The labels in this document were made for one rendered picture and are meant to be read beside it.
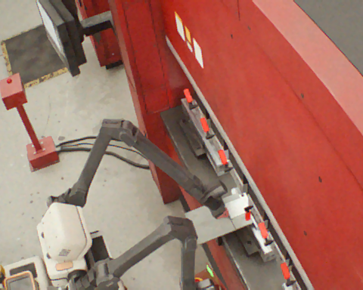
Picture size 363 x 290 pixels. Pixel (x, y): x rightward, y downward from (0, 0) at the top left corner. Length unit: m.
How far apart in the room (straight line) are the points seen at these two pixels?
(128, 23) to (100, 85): 2.05
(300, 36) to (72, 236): 1.24
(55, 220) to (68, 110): 2.46
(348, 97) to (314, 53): 0.15
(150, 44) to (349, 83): 1.73
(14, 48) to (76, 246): 3.52
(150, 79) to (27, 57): 2.49
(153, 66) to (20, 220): 1.70
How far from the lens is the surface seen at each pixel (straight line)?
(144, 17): 2.68
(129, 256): 2.06
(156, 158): 2.23
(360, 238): 1.35
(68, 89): 4.74
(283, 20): 1.35
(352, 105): 1.15
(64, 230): 2.14
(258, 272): 2.50
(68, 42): 2.78
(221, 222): 2.49
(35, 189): 4.13
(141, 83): 2.93
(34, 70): 5.06
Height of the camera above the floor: 3.12
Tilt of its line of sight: 50 degrees down
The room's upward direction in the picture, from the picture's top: 10 degrees counter-clockwise
